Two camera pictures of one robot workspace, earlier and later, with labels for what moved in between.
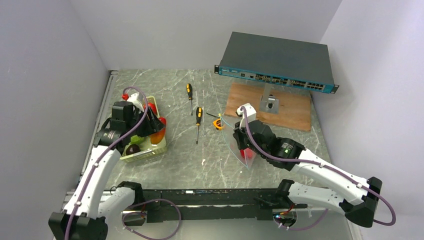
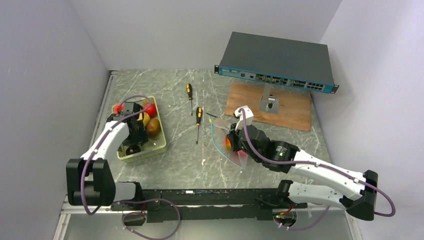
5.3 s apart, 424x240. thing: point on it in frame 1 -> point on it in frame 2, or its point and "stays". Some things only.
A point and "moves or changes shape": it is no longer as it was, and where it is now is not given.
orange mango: (156, 138) -> (228, 143)
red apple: (152, 104) stays
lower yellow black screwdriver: (198, 119) stays
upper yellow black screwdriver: (189, 90) stays
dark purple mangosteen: (132, 148) stays
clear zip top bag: (247, 156) moves or changes shape
